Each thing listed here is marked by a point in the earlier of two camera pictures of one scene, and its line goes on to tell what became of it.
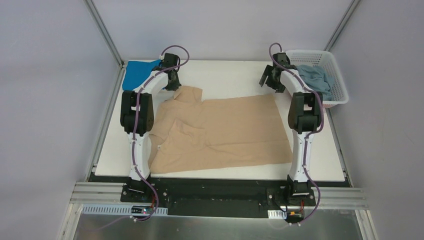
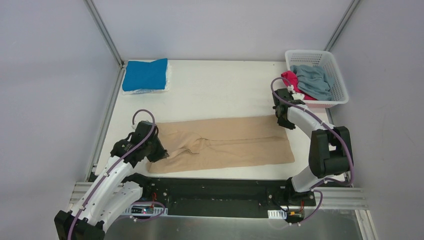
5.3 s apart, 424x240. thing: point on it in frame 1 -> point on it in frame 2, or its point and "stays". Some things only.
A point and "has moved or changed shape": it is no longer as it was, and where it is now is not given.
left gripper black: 174,81 -> 159,151
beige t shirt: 189,134 has moved or changed shape
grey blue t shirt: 315,76 stays
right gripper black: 271,80 -> 284,120
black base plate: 267,198 stays
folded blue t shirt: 135,71 stays
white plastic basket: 325,60 stays
